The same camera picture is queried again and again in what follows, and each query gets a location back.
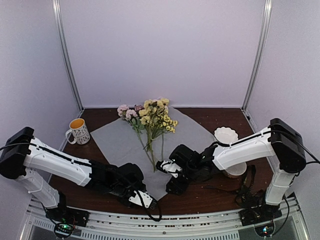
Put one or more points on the white scalloped bowl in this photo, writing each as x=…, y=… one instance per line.
x=226, y=135

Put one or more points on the white wrapping paper sheet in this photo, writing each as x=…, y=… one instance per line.
x=120, y=145

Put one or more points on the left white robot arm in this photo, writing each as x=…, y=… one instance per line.
x=24, y=154

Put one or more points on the patterned white mug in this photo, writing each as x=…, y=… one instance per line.
x=78, y=132

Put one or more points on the left aluminium corner post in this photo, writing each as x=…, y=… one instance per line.
x=65, y=53

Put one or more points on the aluminium front rail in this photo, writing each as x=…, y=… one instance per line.
x=224, y=225

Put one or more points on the aluminium corner post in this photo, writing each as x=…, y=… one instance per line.
x=65, y=53
x=264, y=30

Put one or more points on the pink flower stem two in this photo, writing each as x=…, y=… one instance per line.
x=134, y=119

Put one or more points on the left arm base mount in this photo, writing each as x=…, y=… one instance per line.
x=66, y=219

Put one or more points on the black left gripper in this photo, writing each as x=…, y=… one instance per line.
x=142, y=186

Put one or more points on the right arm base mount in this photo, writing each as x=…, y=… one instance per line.
x=258, y=214

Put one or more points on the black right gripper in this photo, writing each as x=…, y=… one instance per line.
x=178, y=188

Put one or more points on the right aluminium corner post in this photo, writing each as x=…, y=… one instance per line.
x=264, y=30

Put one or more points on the large yellow flower bunch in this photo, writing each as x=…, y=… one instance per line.
x=153, y=108

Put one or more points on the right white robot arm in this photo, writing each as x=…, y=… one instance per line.
x=278, y=139

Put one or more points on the small yellow flower bunch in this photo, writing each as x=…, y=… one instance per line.
x=159, y=126

